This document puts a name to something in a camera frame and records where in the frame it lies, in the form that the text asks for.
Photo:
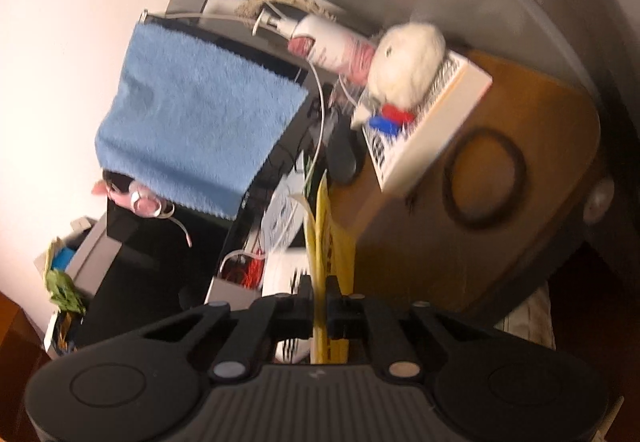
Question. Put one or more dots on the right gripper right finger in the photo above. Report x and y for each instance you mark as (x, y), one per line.
(373, 325)

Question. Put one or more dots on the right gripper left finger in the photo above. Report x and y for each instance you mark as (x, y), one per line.
(253, 334)

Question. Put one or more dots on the yellow white plastic bag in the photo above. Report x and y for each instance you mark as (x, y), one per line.
(331, 252)

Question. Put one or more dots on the illustrated white mouse pad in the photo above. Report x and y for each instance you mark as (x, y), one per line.
(284, 216)

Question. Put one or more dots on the black computer monitor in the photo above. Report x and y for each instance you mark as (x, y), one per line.
(156, 274)

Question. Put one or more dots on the black computer mouse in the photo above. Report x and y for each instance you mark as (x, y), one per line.
(343, 154)

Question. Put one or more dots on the pink headphones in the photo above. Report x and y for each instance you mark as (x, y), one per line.
(141, 201)

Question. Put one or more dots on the grey shelf box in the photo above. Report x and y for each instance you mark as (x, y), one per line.
(85, 255)

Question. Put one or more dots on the blue fluffy towel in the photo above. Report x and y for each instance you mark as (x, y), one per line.
(193, 122)

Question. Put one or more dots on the green plush on shelf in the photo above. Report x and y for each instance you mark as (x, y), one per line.
(61, 288)

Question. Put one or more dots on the white plush toy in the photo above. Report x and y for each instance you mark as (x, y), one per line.
(405, 64)

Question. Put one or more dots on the white pink pump bottle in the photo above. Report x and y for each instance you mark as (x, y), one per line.
(322, 43)

